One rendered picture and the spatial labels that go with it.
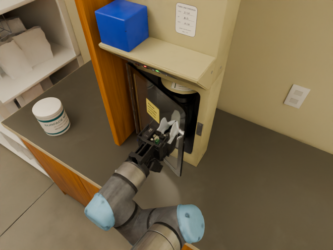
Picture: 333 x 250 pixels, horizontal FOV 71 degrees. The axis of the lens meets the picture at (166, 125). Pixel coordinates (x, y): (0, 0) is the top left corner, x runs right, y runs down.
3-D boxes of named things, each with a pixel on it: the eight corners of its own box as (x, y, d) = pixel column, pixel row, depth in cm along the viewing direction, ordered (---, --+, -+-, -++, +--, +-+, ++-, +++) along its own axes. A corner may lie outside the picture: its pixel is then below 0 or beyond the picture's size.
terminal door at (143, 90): (138, 133, 112) (129, 61, 81) (181, 177, 96) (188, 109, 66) (138, 134, 111) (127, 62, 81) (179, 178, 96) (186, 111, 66)
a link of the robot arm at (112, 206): (100, 230, 56) (76, 208, 53) (128, 193, 62) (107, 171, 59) (116, 238, 50) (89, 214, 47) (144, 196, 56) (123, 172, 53)
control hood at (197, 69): (126, 55, 81) (122, 27, 73) (212, 86, 70) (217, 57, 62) (104, 72, 74) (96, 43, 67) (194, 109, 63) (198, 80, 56)
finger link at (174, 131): (186, 114, 68) (169, 135, 63) (184, 127, 73) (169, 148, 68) (176, 110, 69) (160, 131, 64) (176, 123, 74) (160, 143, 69)
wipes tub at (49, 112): (58, 114, 127) (48, 93, 115) (76, 123, 122) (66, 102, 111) (38, 130, 119) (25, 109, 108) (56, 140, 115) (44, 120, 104)
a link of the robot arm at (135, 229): (166, 255, 53) (137, 226, 49) (132, 253, 60) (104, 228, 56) (176, 223, 59) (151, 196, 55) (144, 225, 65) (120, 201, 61)
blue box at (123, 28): (122, 29, 72) (118, -3, 65) (149, 37, 69) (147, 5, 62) (101, 43, 67) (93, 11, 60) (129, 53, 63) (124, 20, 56)
